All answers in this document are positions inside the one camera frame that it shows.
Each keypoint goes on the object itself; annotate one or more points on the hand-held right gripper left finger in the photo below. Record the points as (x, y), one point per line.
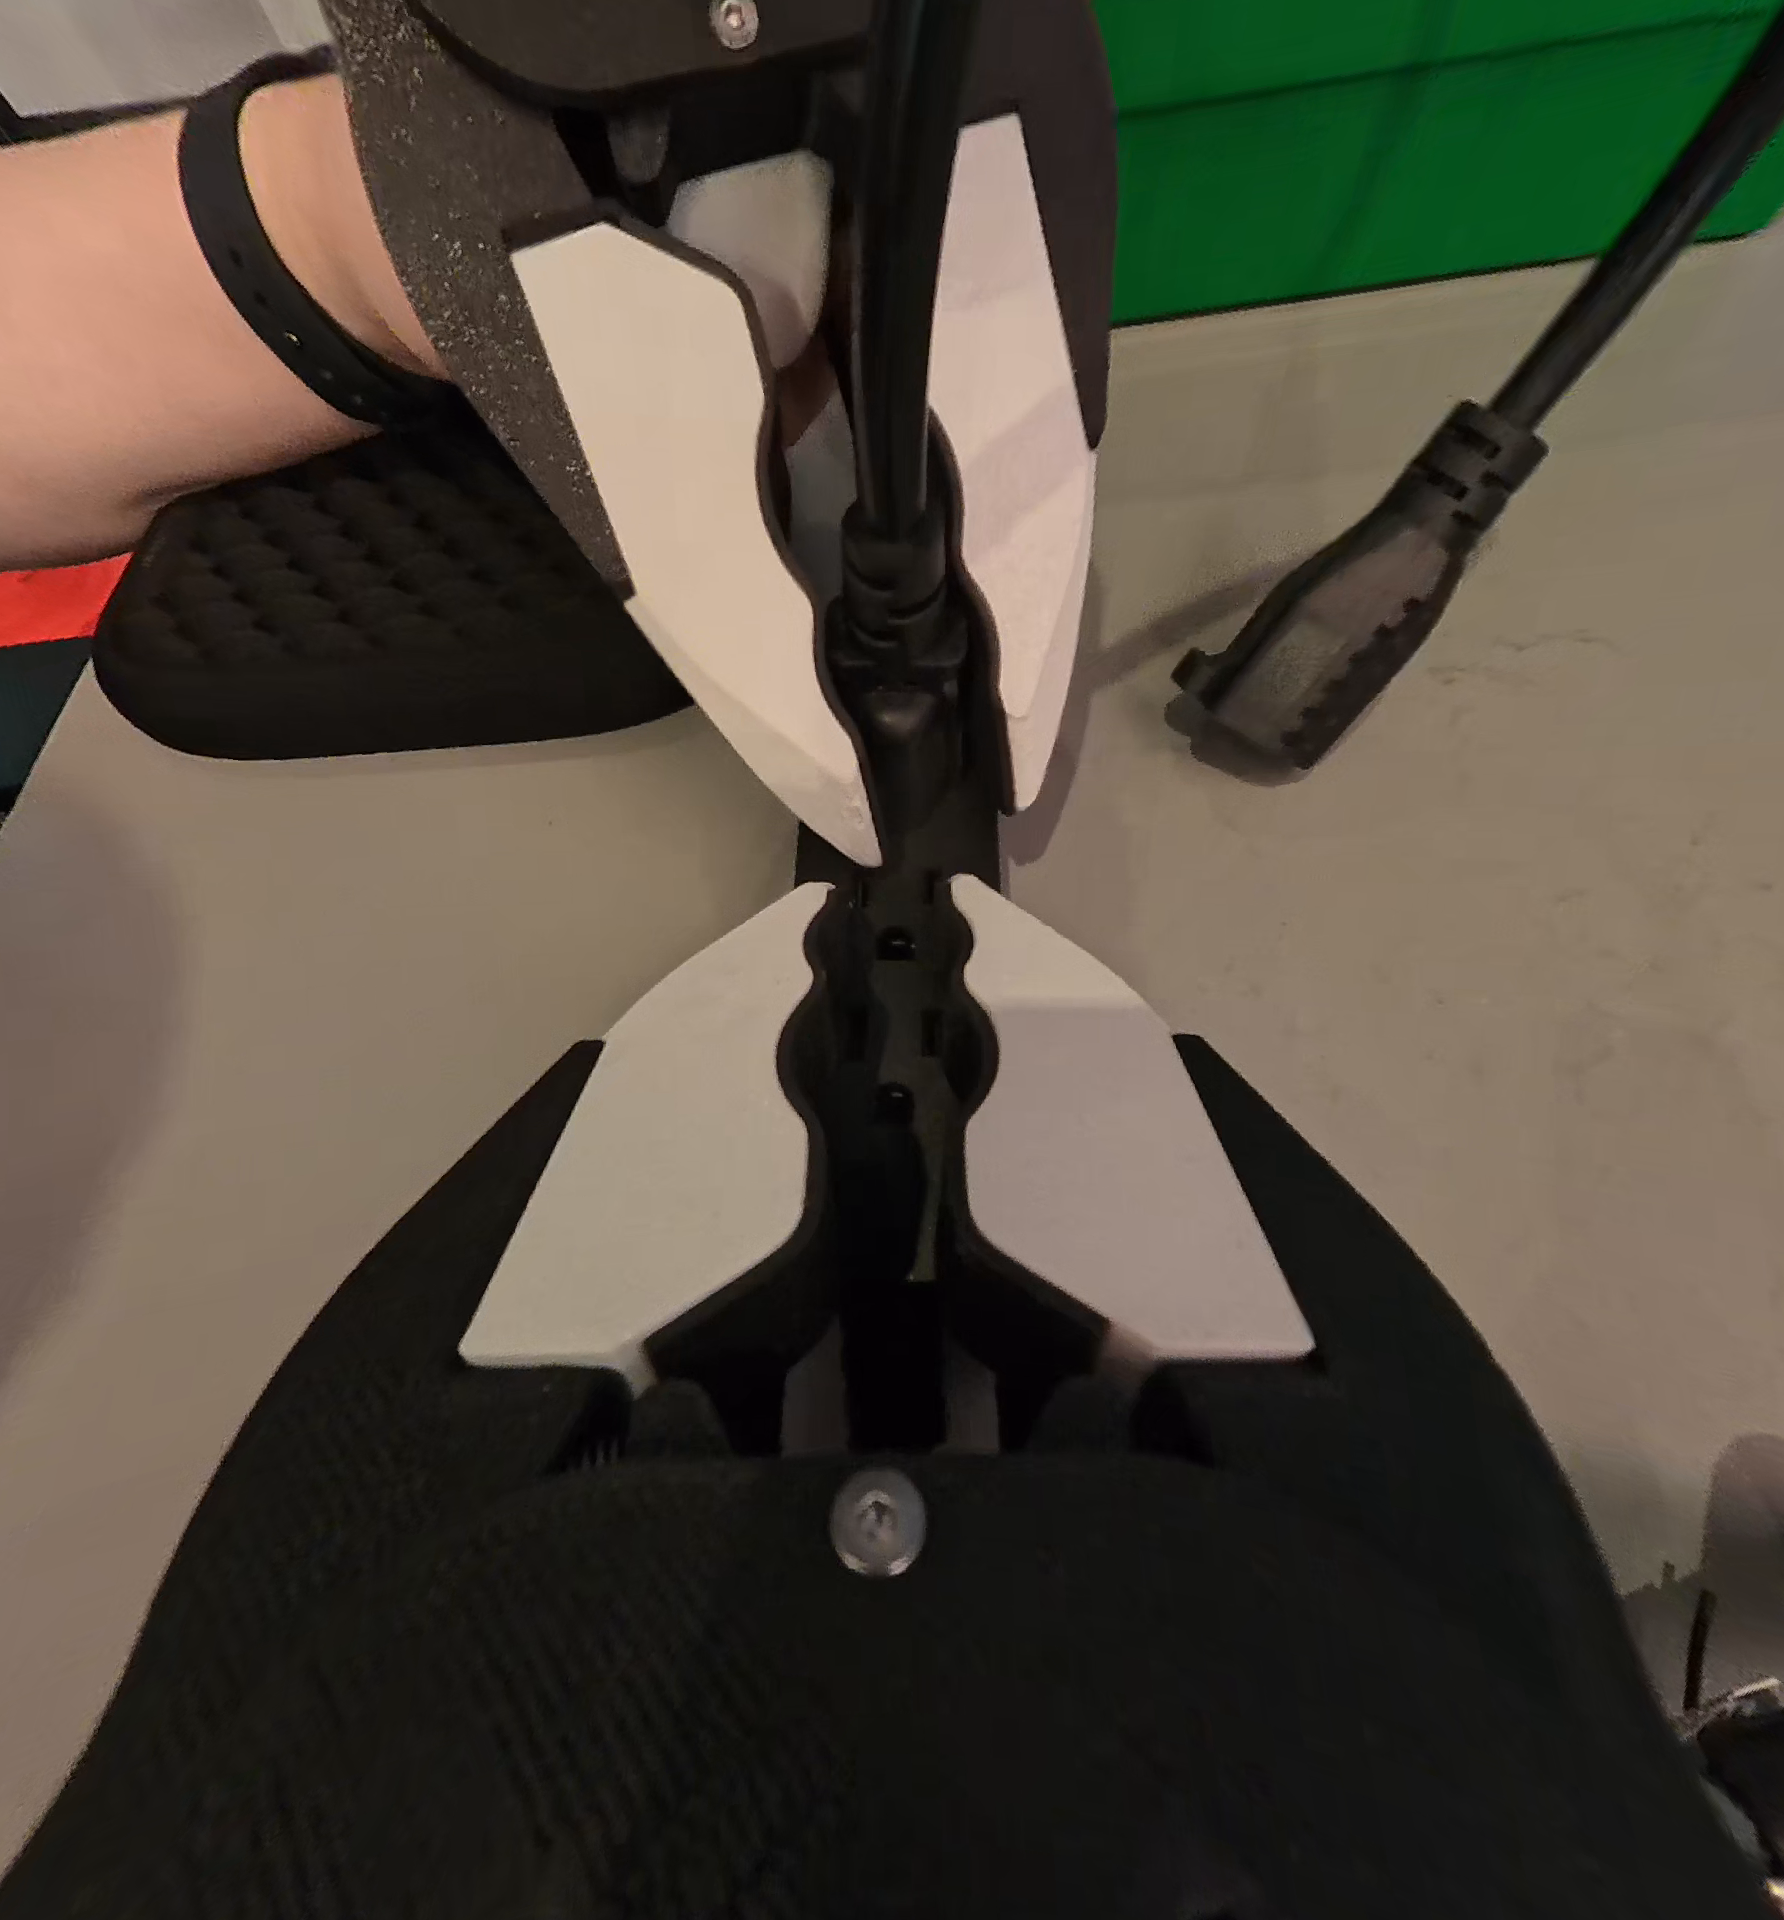
(652, 1184)

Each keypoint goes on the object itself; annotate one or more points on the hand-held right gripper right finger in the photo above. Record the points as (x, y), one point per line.
(1116, 1184)

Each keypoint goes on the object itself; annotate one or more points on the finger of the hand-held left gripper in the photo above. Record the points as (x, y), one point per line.
(1020, 375)
(666, 451)

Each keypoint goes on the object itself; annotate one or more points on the black power strip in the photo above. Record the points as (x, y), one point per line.
(893, 989)

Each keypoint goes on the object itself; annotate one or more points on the person's left forearm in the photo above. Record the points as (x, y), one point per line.
(51, 329)

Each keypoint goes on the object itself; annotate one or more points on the person's left hand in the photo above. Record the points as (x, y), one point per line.
(314, 195)

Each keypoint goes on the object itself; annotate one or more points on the black wristband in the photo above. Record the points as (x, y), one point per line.
(221, 225)

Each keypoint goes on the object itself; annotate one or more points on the black bumpy wrist rest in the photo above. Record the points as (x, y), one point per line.
(382, 629)

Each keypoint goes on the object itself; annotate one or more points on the green plastic bin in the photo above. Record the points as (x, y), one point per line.
(1433, 151)

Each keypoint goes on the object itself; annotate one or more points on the red object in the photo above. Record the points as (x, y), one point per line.
(7, 607)

